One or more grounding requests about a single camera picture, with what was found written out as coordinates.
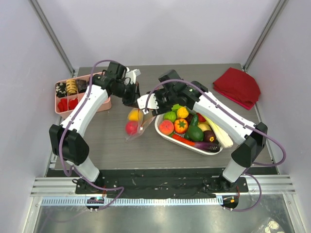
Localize yellow toy pepper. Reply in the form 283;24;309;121
176;106;189;119

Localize yellow orange toy fruit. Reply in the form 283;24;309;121
127;108;144;121

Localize orange toy tomato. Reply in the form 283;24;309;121
174;118;189;134

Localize clear zip top bag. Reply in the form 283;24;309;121
124;108;155;141

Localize red toy apple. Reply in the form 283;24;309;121
125;121;138;135

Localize green toy avocado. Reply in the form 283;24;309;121
188;125;204;142

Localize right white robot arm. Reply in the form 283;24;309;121
145;69;268;192

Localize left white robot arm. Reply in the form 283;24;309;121
49;60;140;194

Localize light green toy fruit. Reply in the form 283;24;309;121
163;111;177;123

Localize white plastic basket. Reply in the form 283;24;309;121
155;114;224;155

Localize peach toy fruit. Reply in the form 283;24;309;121
158;120;174;135

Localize red toy chili pepper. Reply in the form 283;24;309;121
172;134;195;147

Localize yellow toy lemon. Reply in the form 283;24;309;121
197;123;212;132

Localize tan striped pastry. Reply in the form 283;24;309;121
66;79;78;96

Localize pink divided snack tray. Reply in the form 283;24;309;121
53;72;112;115

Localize dark purple toy mangosteen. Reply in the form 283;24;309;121
203;130;216;143

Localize red candies in tray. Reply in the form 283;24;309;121
57;98;78;112

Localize purple toy eggplant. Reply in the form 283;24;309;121
193;142;221;153

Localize white green toy leek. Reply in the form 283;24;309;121
203;116;233;149

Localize red folded cloth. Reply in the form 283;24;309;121
213;67;260;110

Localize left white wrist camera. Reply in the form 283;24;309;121
124;69;141;84

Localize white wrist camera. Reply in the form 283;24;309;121
124;69;141;84
137;93;159;115

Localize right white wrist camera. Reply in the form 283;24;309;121
137;93;159;115

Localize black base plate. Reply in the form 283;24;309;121
72;168;249;199

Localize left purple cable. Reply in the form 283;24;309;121
58;59;125;211

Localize purple cable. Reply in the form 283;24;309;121
145;81;287;213
58;59;125;211

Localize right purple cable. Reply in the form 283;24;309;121
145;81;287;213

